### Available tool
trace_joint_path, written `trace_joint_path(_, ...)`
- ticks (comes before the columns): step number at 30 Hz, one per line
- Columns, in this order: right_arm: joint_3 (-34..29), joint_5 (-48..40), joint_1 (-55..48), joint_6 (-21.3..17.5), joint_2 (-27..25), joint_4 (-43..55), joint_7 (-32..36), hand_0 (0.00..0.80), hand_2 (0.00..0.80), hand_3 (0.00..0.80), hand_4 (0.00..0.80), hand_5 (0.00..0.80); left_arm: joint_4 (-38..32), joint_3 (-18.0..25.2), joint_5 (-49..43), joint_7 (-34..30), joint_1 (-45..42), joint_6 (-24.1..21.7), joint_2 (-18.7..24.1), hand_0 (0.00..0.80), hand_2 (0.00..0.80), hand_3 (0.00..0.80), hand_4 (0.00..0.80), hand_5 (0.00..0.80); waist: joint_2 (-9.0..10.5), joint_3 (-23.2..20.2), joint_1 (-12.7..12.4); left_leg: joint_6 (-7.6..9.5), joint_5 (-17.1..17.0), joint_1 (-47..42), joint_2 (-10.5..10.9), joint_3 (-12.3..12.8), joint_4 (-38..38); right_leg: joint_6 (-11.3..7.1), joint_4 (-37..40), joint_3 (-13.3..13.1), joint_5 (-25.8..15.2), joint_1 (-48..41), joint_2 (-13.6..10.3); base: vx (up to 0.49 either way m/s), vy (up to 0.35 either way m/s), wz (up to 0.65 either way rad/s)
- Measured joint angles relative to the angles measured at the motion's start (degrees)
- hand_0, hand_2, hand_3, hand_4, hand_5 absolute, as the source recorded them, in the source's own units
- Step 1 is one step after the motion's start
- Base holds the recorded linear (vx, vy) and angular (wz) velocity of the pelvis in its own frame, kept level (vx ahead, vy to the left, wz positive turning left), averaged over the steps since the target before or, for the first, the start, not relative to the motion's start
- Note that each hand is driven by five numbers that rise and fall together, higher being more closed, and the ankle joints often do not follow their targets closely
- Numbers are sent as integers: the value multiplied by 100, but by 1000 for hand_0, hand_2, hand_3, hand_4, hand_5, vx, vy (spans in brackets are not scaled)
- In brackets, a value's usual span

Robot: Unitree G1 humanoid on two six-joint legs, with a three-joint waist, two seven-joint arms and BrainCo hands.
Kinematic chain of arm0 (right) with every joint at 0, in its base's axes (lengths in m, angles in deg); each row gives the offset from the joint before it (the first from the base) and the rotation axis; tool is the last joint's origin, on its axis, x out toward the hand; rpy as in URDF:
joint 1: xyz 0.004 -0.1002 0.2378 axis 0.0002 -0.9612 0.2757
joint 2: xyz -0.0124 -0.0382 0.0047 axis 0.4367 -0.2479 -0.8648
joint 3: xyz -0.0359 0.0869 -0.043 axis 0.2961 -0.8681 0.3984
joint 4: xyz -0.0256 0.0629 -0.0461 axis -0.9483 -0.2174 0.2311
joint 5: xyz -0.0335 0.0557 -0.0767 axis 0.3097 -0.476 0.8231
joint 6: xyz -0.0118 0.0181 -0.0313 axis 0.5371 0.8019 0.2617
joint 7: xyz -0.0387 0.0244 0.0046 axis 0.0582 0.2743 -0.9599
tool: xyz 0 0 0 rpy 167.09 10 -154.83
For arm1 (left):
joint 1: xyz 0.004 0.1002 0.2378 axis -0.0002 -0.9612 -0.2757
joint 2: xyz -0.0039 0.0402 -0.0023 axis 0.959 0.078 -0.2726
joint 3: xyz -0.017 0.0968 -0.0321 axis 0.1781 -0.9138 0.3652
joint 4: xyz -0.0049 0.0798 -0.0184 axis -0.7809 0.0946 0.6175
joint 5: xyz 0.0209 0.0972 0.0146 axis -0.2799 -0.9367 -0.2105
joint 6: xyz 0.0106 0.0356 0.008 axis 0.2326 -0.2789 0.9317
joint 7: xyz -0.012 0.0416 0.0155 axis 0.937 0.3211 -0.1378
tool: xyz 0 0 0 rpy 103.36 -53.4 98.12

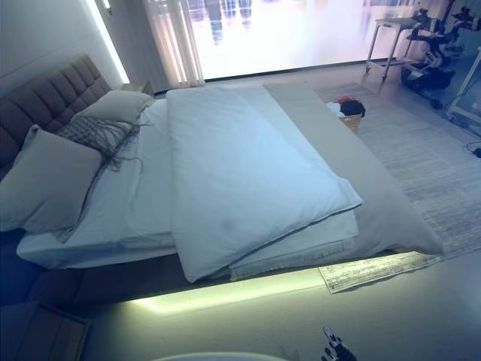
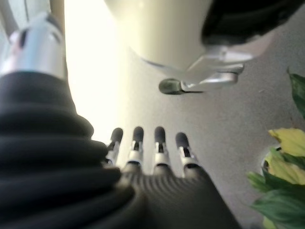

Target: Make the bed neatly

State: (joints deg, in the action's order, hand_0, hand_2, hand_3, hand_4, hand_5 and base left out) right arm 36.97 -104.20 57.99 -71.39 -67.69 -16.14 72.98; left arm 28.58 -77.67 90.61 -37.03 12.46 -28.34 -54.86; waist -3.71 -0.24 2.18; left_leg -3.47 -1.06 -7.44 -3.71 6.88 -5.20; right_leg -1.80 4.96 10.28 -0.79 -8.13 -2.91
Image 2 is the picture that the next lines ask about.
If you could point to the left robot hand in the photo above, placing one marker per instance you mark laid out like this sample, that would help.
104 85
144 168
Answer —
59 167

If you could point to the dark left robot foot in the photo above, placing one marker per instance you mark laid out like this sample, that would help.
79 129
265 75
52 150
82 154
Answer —
169 86

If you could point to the green leafy houseplant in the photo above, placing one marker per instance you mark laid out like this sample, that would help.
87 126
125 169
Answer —
283 205

